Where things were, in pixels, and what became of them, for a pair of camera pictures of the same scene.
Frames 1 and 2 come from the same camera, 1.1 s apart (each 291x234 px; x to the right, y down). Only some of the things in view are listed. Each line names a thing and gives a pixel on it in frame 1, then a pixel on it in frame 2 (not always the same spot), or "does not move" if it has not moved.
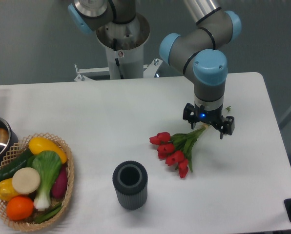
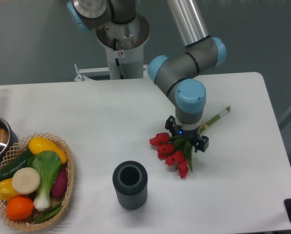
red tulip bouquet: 176,148 does not move
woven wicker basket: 35,183 does not move
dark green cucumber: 7,172 does not move
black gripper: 194,113 to 200,143
